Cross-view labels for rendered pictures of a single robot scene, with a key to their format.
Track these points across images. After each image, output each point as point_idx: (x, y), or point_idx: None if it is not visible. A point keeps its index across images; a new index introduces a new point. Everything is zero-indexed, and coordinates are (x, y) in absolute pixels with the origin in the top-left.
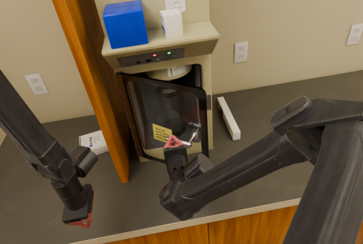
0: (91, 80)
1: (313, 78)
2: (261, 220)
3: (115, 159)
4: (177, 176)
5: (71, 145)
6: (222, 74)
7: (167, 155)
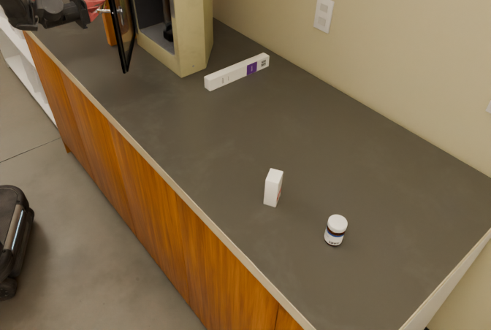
0: None
1: (408, 130)
2: (137, 159)
3: None
4: None
5: None
6: (299, 34)
7: None
